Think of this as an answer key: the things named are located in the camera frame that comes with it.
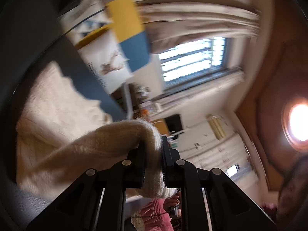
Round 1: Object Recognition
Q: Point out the deer print pillow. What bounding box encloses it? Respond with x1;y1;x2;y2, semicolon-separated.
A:
78;26;135;94

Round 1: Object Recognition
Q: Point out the narrow window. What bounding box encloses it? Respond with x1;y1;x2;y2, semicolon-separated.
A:
226;164;240;177

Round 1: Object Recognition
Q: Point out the cream knit sweater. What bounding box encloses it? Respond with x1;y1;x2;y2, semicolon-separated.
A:
16;61;180;199

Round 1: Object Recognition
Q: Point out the black television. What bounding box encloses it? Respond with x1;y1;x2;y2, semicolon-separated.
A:
165;114;184;134

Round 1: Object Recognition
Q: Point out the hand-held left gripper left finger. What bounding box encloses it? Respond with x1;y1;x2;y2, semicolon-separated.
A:
25;141;147;231

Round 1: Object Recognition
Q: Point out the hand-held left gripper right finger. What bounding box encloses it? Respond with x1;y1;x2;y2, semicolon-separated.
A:
161;135;277;231

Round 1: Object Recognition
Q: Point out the grey yellow blue sofa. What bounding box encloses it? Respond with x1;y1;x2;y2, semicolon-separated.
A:
79;0;152;74

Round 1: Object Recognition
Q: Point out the round ceiling lamp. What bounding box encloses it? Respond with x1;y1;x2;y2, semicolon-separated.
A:
281;96;308;153

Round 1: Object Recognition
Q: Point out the dark floral cloth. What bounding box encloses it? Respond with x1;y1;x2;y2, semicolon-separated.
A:
277;154;308;224

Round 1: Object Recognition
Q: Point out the person's right hand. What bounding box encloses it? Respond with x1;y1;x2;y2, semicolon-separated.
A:
163;191;181;208

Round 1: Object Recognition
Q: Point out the wall air conditioner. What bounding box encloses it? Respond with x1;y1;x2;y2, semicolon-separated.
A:
207;114;228;140

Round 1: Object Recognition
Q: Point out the wooden side table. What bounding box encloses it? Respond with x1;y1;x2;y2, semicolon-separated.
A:
133;87;164;116

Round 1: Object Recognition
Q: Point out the barred window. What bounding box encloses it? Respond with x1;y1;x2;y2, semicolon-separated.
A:
157;37;241;90

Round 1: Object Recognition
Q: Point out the triangle pattern pillow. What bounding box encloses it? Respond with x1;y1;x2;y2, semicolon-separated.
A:
60;0;113;49

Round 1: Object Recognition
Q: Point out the pink quilt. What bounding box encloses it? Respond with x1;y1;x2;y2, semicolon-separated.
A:
131;197;174;231

